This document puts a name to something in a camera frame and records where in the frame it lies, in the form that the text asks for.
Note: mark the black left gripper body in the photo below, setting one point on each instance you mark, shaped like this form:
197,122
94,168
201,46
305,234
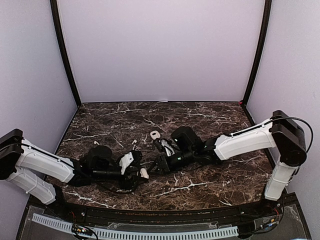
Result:
126,182

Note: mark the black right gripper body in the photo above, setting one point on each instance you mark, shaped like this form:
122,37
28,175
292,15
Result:
185,160

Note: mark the white earbud charging case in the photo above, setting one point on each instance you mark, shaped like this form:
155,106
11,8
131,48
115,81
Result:
144,174

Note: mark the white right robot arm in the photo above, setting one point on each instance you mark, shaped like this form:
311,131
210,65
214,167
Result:
280,131

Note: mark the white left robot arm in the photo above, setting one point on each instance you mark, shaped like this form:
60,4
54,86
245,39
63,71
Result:
20,160

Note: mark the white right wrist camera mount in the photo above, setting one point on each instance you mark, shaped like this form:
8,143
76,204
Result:
169,149

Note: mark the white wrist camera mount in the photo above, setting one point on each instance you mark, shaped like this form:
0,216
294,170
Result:
126,161
169,149

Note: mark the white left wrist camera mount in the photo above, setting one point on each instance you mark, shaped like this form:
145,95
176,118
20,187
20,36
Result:
126,161

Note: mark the white slotted cable duct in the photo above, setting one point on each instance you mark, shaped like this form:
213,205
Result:
125,231

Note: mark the black front table rail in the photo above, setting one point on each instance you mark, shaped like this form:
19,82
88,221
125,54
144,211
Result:
181,207

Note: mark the right black frame post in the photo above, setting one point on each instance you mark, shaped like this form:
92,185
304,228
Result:
258,52

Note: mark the black frame post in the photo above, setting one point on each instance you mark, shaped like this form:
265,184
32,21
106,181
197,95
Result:
63,51
258,52

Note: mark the left black frame post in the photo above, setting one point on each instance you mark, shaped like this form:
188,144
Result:
63,51

